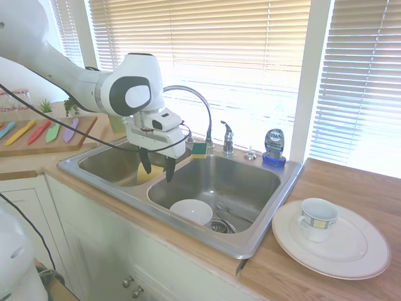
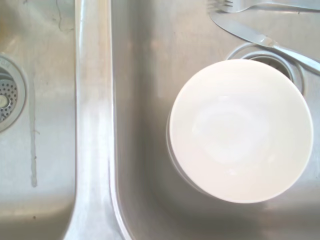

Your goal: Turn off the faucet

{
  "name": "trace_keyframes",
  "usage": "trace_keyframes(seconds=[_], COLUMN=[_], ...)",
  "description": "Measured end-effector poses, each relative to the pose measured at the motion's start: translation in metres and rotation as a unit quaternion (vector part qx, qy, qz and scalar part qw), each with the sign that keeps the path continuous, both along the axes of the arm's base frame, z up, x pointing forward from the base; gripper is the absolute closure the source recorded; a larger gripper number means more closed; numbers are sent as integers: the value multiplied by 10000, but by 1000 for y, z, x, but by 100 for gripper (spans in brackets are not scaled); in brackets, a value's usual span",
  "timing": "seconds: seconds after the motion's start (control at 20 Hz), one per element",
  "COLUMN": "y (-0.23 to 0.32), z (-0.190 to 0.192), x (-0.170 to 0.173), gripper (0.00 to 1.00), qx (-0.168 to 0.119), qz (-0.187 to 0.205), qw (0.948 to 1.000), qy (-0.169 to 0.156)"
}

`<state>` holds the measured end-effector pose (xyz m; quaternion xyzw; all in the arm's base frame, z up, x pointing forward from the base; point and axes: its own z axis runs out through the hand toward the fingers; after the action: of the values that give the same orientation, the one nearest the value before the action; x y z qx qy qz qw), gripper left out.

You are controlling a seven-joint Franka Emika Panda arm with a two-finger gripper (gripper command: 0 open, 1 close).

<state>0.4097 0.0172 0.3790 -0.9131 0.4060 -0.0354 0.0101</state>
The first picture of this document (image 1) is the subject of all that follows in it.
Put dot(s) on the small spiky potted plant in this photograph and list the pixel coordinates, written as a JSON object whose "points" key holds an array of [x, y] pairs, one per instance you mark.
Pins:
{"points": [[46, 106]]}

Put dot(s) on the yellow plastic mug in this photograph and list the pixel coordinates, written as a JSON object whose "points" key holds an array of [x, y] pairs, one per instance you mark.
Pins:
{"points": [[157, 172]]}

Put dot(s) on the metal cabinet knob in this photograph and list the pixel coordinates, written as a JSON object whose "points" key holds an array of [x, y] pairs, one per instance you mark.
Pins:
{"points": [[127, 282], [137, 292]]}

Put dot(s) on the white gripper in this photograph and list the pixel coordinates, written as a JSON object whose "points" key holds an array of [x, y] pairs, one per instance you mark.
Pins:
{"points": [[150, 138]]}

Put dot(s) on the wide white window blinds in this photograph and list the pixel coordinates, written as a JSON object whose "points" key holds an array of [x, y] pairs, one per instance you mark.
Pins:
{"points": [[219, 47]]}

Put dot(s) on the white bowl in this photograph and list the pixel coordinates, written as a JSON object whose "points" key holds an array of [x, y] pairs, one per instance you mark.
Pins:
{"points": [[191, 211]]}

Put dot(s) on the red plastic knife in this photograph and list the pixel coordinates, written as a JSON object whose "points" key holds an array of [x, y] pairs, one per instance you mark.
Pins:
{"points": [[39, 131]]}

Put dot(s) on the green plastic knife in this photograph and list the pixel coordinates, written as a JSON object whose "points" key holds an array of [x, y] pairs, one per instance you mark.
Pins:
{"points": [[52, 133]]}

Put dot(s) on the metal fork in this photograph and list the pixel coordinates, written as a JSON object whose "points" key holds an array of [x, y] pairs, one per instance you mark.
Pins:
{"points": [[223, 207]]}

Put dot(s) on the yellow green sponge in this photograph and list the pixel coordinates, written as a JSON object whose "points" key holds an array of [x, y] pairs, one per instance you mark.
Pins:
{"points": [[200, 151]]}

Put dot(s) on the small sink drain strainer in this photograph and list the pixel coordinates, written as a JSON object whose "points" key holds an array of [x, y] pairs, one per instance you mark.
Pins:
{"points": [[219, 226]]}

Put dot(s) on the narrow white window blinds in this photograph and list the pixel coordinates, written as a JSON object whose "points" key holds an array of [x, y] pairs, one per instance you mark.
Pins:
{"points": [[70, 28]]}

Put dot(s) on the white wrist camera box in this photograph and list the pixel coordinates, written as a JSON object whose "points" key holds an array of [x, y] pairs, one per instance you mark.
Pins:
{"points": [[163, 120]]}

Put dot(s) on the stainless steel double sink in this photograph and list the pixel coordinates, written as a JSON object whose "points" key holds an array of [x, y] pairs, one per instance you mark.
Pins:
{"points": [[219, 175]]}

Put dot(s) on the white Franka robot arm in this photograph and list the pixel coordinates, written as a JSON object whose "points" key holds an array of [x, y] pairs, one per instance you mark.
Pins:
{"points": [[134, 94]]}

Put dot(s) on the purple plastic knife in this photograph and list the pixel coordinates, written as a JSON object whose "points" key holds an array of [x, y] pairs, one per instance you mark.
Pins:
{"points": [[70, 131]]}

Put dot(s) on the small leafy potted plant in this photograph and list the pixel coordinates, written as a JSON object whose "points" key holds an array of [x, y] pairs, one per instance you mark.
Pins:
{"points": [[70, 106]]}

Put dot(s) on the white patterned teacup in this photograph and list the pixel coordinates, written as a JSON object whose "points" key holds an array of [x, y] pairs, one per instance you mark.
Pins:
{"points": [[316, 225]]}

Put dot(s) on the white kitchen cabinets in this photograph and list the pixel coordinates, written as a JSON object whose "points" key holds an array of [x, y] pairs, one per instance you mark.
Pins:
{"points": [[94, 244]]}

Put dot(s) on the yellow plastic knife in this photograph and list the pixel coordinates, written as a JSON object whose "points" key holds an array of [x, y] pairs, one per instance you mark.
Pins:
{"points": [[20, 133]]}

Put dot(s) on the blue Dawn dish soap bottle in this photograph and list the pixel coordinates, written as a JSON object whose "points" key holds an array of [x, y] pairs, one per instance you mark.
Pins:
{"points": [[274, 142]]}

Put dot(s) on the white dinner plate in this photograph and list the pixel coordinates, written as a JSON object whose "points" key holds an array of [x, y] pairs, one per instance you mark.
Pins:
{"points": [[344, 260]]}

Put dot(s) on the chrome sink sprayer cap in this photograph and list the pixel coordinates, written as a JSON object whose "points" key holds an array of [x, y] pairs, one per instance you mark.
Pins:
{"points": [[250, 154]]}

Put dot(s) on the thick wooden cutting board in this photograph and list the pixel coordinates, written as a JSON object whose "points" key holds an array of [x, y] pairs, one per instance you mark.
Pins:
{"points": [[83, 133]]}

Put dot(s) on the chrome gooseneck faucet spout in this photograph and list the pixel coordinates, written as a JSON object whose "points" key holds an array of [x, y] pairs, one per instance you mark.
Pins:
{"points": [[205, 104]]}

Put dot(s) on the teal plastic knife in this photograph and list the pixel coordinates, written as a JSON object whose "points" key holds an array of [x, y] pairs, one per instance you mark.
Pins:
{"points": [[7, 129]]}

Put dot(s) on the pale green brush holder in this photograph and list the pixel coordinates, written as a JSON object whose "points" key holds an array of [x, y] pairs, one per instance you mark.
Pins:
{"points": [[116, 123]]}

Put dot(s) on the glass jar red checkered band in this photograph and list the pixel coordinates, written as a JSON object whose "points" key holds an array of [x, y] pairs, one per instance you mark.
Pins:
{"points": [[22, 100], [6, 108]]}

